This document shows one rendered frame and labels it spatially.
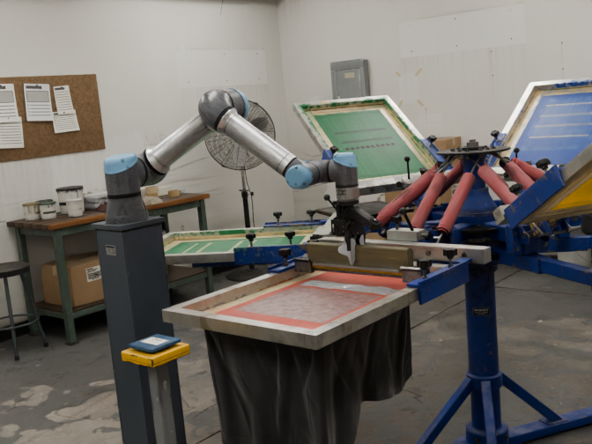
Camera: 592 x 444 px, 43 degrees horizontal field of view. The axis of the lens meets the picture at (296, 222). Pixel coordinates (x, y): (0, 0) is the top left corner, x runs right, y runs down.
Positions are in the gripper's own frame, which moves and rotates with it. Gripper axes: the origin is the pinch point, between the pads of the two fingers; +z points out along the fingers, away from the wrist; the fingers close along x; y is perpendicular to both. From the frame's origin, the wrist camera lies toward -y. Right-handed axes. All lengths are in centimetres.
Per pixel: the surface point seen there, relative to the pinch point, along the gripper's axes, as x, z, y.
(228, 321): 60, 4, 1
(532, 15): -413, -106, 109
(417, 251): -21.9, 1.1, -9.5
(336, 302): 23.5, 7.5, -8.0
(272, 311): 38.6, 7.6, 4.1
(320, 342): 58, 6, -29
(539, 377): -174, 103, 12
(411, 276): 2.7, 2.9, -22.2
